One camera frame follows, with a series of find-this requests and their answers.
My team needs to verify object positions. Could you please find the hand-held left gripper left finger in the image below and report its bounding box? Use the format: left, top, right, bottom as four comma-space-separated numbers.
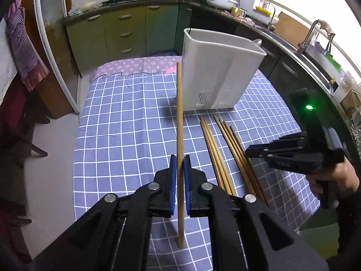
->
28, 155, 178, 271

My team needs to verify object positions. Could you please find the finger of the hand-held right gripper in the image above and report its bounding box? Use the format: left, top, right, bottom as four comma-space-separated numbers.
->
245, 133, 310, 159
264, 152, 325, 175

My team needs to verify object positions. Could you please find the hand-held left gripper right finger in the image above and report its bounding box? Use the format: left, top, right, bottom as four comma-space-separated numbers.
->
183, 155, 330, 271

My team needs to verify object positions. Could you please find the pile of wooden chopsticks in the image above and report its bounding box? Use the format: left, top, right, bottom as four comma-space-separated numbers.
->
199, 115, 268, 206

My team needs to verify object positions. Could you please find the wooden chopstick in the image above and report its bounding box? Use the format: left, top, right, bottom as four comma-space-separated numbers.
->
176, 61, 185, 249

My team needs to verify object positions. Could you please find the white plastic utensil holder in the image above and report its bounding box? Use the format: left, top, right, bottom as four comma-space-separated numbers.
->
182, 28, 267, 110

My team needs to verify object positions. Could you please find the person's right hand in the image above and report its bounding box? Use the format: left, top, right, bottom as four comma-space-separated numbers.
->
307, 157, 361, 204

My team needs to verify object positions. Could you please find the blue checked tablecloth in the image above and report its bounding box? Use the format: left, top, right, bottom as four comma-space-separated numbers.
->
72, 70, 313, 271

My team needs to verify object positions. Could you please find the metal kitchen sink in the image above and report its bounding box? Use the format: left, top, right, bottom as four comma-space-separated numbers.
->
255, 25, 333, 85

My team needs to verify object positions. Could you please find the metal sink faucet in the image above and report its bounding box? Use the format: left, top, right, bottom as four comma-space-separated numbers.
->
297, 19, 336, 55

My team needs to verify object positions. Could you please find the wooden cutting board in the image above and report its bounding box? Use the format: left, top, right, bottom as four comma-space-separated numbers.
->
273, 12, 311, 46

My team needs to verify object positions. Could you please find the yellow dish rack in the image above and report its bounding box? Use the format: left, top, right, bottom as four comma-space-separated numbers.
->
254, 6, 276, 17

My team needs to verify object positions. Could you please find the pink patterned cloth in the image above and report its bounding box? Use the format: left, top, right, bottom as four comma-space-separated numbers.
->
90, 53, 261, 84

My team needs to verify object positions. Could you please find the white countertop appliance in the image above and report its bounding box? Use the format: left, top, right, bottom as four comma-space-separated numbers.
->
205, 0, 239, 9

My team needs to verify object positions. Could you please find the green kitchen cabinet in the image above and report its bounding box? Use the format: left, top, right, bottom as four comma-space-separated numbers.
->
64, 1, 192, 72

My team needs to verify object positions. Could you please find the dark wooden chair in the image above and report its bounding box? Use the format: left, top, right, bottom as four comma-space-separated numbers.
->
0, 83, 49, 160

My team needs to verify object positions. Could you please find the purple checked apron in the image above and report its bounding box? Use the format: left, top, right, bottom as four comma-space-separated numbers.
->
4, 0, 50, 91

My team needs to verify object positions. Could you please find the white hanging sheet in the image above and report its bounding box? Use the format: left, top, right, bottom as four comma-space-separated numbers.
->
0, 20, 20, 100

